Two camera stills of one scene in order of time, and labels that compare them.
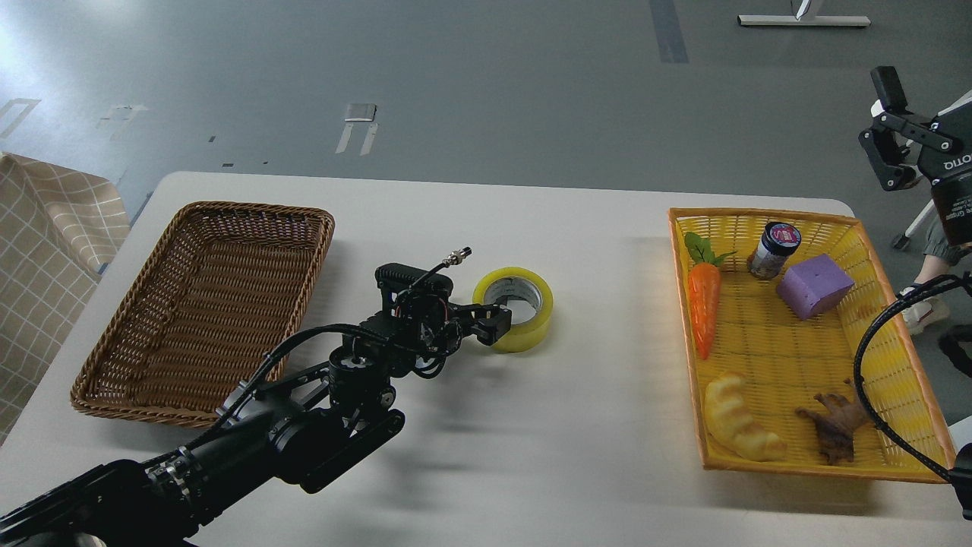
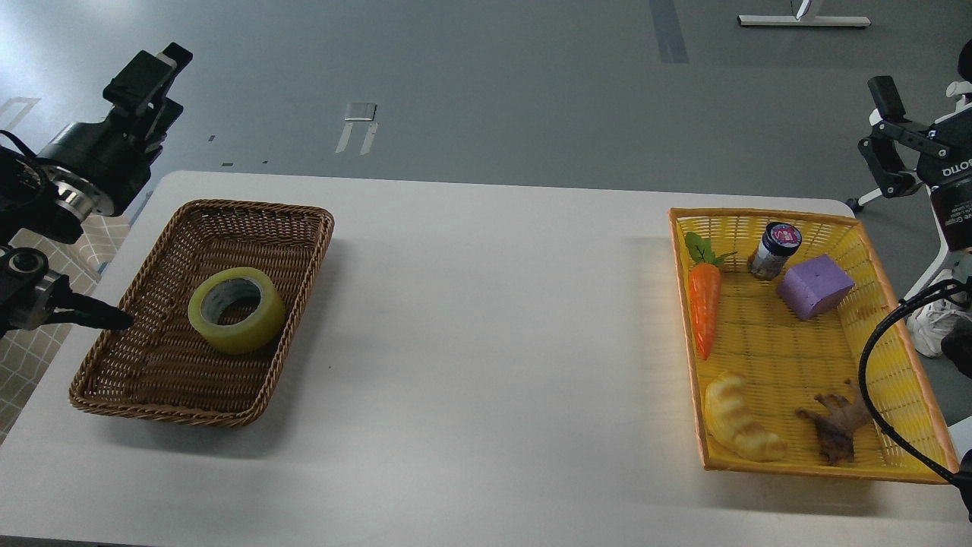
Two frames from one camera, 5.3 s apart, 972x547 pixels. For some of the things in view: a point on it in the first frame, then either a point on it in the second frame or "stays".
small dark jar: (777, 241) stays
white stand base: (799, 7) stays
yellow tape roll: (518, 284) to (236, 311)
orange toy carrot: (704, 287) stays
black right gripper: (945, 155) stays
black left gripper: (421, 329) to (98, 167)
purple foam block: (808, 288) stays
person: (925, 315) to (946, 324)
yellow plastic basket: (772, 305) stays
